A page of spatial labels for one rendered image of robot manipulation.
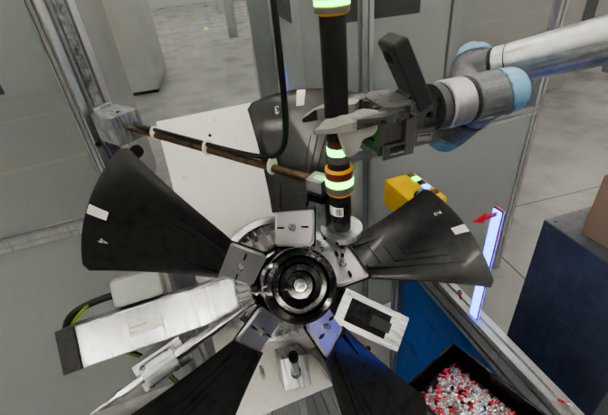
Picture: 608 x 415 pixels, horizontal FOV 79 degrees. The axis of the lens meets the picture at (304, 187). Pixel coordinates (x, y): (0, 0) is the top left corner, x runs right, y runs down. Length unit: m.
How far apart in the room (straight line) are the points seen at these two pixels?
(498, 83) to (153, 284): 0.70
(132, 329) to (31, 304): 0.87
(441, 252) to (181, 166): 0.58
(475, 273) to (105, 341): 0.67
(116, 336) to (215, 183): 0.36
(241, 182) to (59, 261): 0.79
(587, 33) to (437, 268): 0.43
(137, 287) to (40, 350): 1.01
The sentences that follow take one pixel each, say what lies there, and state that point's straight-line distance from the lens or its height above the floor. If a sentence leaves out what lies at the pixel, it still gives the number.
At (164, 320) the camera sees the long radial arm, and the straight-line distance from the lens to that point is 0.77.
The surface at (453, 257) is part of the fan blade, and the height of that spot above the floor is 1.17.
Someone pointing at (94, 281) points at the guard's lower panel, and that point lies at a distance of 1.54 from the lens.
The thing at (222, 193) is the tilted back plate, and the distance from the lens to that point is 0.88.
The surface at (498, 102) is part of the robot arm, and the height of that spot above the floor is 1.44.
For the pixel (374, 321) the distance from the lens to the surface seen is 0.80.
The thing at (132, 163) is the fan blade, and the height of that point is 1.41.
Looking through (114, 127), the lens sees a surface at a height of 1.36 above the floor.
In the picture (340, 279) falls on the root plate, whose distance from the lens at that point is 0.66.
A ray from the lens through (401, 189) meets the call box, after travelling 1.09.
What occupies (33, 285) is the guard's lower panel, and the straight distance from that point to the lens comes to 1.56.
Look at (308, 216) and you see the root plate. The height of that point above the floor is 1.28.
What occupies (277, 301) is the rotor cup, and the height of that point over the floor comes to 1.21.
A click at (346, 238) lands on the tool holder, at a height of 1.27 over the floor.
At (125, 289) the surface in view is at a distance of 0.81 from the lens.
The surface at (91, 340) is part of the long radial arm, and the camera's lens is 0.80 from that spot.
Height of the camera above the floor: 1.66
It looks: 32 degrees down
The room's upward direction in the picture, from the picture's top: 6 degrees counter-clockwise
